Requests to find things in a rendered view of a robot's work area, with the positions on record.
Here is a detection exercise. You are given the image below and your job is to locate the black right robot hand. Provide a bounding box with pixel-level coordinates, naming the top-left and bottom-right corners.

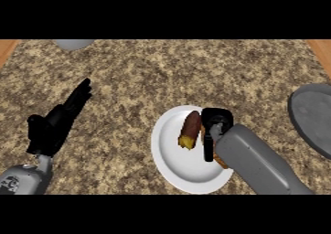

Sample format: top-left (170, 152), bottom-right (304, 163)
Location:
top-left (199, 107), bottom-right (235, 163)

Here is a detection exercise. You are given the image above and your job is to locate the pale grey round object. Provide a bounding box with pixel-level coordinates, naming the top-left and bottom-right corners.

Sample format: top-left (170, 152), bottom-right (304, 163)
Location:
top-left (55, 39), bottom-right (97, 51)

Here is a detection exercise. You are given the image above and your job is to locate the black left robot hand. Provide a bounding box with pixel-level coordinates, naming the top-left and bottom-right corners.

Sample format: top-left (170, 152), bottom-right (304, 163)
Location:
top-left (25, 78), bottom-right (93, 158)

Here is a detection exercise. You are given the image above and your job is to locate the white round plate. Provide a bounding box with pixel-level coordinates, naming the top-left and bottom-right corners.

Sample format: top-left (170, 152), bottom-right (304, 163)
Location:
top-left (149, 105), bottom-right (235, 195)

